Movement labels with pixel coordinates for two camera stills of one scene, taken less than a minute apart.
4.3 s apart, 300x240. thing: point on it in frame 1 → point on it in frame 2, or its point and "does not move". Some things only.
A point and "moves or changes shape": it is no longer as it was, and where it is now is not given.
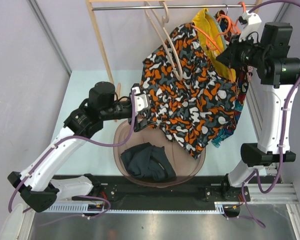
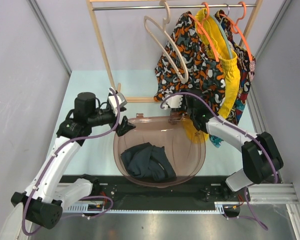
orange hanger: [235, 28] → [201, 29]
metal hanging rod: [171, 7] does not move
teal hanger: [220, 30] → [220, 23]
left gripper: [142, 123] → [124, 126]
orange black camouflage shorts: [189, 92] moves or changes shape
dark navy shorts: [149, 161] does not move
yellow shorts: [212, 43] → [230, 65]
